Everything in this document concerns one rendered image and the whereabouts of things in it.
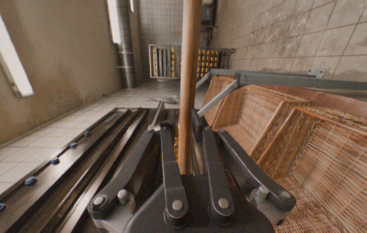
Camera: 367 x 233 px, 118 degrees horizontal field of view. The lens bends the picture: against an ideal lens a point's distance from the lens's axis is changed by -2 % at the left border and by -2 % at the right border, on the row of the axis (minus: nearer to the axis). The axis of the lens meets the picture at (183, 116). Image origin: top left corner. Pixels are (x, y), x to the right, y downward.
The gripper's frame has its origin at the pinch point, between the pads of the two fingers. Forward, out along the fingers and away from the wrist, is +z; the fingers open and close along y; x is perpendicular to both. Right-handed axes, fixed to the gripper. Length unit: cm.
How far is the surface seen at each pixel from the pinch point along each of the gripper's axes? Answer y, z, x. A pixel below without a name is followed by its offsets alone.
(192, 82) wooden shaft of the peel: 1.3, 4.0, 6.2
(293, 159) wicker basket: 58, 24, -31
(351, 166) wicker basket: 61, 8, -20
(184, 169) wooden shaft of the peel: 0.8, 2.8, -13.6
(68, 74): -140, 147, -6
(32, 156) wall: -103, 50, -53
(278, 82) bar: 43, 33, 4
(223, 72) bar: 35, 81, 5
